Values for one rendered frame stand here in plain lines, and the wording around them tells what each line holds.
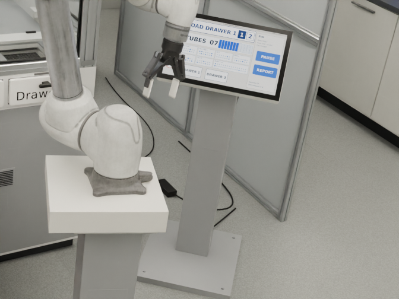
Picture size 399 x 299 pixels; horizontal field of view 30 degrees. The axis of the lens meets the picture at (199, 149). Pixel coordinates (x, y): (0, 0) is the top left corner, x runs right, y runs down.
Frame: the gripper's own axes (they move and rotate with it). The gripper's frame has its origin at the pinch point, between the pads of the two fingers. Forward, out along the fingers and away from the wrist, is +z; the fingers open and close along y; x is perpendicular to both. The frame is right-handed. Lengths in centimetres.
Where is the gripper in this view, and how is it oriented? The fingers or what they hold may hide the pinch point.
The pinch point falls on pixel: (159, 94)
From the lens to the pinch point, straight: 269.4
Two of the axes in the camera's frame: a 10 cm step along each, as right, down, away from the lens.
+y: 6.5, -0.4, 7.6
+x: -7.1, -3.9, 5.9
